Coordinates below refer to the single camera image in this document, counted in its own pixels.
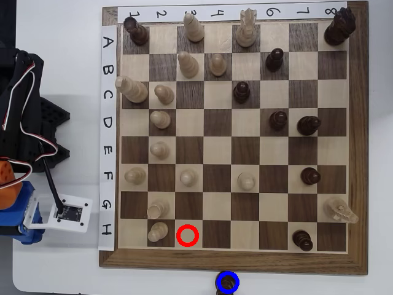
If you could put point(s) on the black and orange robot arm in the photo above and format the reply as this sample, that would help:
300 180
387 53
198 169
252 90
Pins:
12 144

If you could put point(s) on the light wooden pawn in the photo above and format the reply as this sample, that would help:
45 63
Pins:
218 66
159 150
246 181
157 232
188 177
164 94
159 119

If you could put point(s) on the dark wooden queen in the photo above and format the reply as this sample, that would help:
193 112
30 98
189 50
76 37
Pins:
339 27

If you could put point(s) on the light pawn row F left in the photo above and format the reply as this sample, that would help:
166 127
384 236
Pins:
135 175

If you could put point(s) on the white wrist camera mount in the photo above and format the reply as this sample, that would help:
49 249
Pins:
70 225

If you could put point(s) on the light wooden rook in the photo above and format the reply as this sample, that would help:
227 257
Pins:
158 210

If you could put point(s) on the wooden chessboard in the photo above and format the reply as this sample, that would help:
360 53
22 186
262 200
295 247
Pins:
218 123

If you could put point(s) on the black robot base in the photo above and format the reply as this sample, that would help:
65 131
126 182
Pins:
52 113

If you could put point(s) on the light wooden bishop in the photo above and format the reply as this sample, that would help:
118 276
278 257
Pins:
188 66
194 30

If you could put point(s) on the dark wooden pawn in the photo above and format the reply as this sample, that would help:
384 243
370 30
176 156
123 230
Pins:
274 61
241 92
310 176
278 120
302 240
228 282

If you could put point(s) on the white paper strip with numbers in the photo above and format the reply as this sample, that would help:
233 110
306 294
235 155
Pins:
291 12

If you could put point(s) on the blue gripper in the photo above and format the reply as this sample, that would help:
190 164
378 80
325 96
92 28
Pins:
28 232

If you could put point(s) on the light bishop row C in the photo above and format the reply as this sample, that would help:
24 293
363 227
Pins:
133 90

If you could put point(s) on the white paper strip with letters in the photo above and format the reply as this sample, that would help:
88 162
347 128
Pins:
107 138

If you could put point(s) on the dark wooden rook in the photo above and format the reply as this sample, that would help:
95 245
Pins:
138 32

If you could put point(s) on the dark wooden bishop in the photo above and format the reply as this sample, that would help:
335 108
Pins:
308 126

